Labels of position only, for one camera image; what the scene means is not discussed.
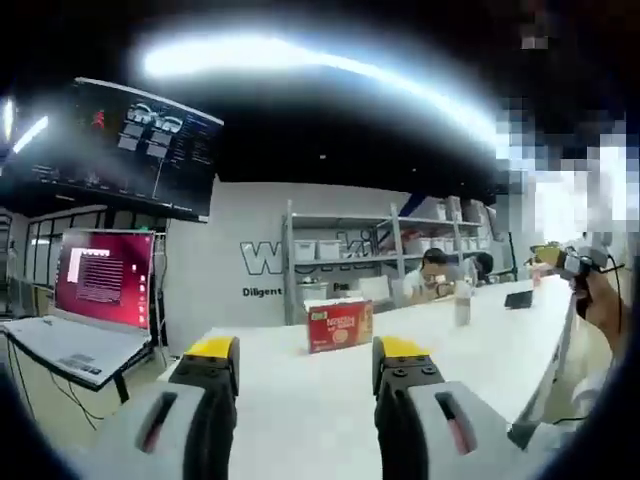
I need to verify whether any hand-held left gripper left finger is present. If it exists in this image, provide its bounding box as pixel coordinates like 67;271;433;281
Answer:
79;335;241;480

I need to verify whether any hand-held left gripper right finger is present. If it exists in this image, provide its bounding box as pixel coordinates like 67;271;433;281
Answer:
372;335;532;480

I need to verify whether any red coffee box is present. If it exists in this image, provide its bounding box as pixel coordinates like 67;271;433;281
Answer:
305;298;375;355

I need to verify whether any clear plastic cup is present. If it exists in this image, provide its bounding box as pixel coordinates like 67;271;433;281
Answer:
453;280;474;328

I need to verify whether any person's right hand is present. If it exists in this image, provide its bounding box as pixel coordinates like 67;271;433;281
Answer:
573;273;626;346

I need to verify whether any black monitor stand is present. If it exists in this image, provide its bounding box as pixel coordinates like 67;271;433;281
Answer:
503;230;524;287

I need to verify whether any black phone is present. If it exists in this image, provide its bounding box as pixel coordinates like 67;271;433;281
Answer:
503;289;535;310

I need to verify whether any row of white storage bins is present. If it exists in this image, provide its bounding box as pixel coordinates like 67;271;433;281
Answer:
298;199;492;265

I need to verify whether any grey metal shelf rack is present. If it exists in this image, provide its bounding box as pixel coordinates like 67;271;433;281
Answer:
282;195;497;327

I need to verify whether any small white desk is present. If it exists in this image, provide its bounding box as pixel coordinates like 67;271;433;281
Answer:
0;319;174;441

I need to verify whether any hanging dark monitor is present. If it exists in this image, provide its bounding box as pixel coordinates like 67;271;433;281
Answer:
0;77;225;224

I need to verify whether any ceiling light strip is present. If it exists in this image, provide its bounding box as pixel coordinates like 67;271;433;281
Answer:
139;33;504;149

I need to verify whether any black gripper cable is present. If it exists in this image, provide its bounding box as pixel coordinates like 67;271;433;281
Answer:
597;262;629;346

